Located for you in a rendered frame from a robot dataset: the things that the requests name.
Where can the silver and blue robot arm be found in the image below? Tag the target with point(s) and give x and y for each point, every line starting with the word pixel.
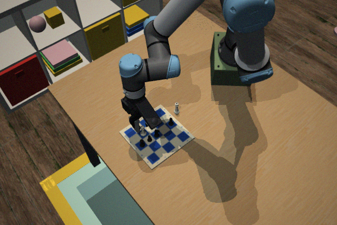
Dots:
pixel 245 19

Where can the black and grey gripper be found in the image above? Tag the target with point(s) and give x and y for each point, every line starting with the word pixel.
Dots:
pixel 130 108

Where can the blue and cream chessboard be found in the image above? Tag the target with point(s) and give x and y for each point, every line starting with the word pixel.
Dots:
pixel 171 139

